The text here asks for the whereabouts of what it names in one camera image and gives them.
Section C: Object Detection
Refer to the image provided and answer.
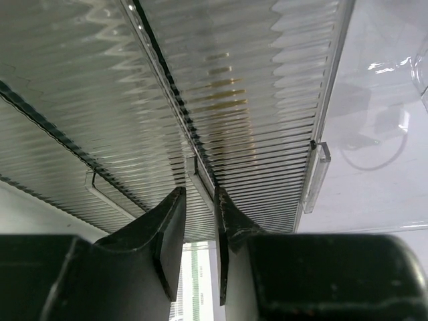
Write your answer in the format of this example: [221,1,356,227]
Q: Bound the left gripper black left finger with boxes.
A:
[1,187,186,320]

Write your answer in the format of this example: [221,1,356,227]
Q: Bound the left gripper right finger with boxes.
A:
[214,187,427,320]

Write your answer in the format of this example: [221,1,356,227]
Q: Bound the clear plastic drawer cabinet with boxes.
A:
[0,0,428,245]

